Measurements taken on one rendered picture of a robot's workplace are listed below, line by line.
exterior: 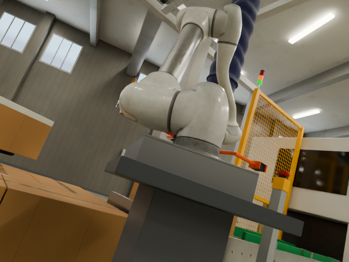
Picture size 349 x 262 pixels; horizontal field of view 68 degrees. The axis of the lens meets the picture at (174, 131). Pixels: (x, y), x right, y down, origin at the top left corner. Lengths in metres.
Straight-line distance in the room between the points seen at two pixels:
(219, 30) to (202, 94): 0.54
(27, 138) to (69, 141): 6.92
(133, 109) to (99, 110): 8.84
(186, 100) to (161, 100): 0.09
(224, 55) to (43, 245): 1.14
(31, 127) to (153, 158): 2.13
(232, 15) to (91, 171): 8.59
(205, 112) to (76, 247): 0.81
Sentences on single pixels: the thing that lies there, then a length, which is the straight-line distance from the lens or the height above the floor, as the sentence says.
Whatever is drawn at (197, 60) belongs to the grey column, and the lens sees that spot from 3.17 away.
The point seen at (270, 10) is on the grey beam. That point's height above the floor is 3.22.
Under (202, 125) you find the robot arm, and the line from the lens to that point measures 0.82.
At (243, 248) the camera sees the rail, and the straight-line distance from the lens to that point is 1.72.
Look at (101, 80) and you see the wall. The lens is 10.06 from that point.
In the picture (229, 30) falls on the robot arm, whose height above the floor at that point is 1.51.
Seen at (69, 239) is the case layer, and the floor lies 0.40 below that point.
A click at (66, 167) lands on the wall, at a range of 9.55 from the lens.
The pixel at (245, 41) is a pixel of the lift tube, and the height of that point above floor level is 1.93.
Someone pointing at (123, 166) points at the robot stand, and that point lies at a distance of 0.57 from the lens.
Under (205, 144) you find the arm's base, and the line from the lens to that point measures 0.81.
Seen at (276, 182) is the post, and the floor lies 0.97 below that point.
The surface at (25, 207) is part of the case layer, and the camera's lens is 1.18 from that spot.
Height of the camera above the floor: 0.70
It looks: 14 degrees up
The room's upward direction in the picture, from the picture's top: 19 degrees clockwise
